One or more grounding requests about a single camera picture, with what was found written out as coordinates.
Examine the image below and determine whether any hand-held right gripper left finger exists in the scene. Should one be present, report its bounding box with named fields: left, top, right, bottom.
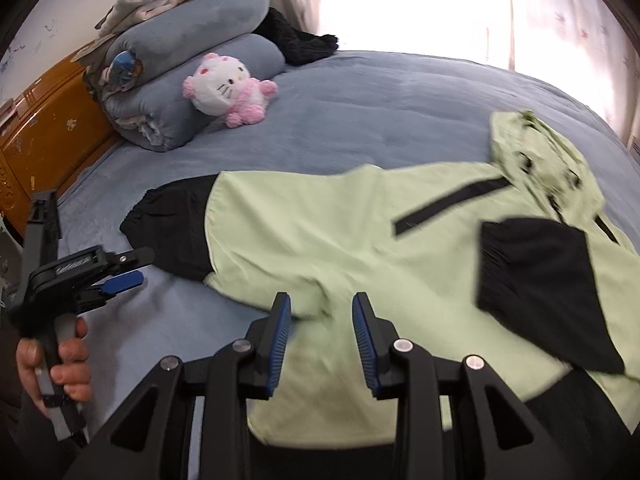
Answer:
left=65, top=291, right=293, bottom=480

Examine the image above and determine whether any wooden headboard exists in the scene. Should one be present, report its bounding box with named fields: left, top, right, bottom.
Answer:
left=0, top=42, right=123, bottom=238

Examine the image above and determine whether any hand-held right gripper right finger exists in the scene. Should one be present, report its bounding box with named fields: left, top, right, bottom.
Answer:
left=351, top=291, right=581, bottom=480

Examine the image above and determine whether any person's left hand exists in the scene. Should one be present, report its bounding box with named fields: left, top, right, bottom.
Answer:
left=16, top=317, right=94, bottom=417

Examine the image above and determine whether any leaf print curtain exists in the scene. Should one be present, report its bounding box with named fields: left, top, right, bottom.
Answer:
left=280, top=0, right=640, bottom=136

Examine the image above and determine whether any blue fleece bed blanket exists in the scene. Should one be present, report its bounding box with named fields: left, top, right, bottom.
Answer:
left=55, top=50, right=640, bottom=480

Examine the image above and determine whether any black fuzzy cloth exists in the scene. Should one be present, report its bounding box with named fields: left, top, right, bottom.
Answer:
left=257, top=7, right=340, bottom=66

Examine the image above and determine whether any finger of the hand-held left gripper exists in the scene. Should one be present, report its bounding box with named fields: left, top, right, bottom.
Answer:
left=80, top=269, right=146, bottom=307
left=102, top=246, right=156, bottom=275

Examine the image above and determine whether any rolled blue quilt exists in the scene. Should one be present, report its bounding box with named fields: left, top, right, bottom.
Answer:
left=100, top=32, right=286, bottom=153
left=102, top=0, right=273, bottom=76

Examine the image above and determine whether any green and black jacket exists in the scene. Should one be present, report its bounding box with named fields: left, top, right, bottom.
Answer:
left=120, top=110, right=640, bottom=448

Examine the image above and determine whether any cartoon print cloth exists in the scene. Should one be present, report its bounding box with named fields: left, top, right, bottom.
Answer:
left=102, top=51, right=143, bottom=88

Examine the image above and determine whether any pink and white plush toy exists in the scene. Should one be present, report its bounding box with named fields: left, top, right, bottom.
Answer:
left=182, top=52, right=279, bottom=128

